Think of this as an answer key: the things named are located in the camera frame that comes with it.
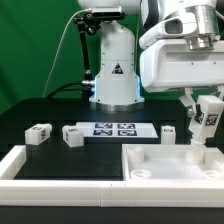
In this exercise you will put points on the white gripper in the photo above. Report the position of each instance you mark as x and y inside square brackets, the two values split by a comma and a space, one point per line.
[167, 62]

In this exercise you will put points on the white square tabletop part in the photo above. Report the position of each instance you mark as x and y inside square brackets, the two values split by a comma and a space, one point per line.
[171, 162]

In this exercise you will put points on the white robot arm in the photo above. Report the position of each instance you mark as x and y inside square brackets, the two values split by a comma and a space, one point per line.
[118, 84]

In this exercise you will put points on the white U-shaped fence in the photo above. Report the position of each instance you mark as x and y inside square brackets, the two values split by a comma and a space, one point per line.
[131, 193]

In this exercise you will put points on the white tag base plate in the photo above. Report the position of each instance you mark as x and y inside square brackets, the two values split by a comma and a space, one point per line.
[117, 130]

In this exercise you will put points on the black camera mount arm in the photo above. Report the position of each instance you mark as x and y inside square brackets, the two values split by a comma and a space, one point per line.
[86, 25]

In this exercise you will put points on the grey camera on mount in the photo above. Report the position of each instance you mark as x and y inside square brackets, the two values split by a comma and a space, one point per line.
[107, 12]

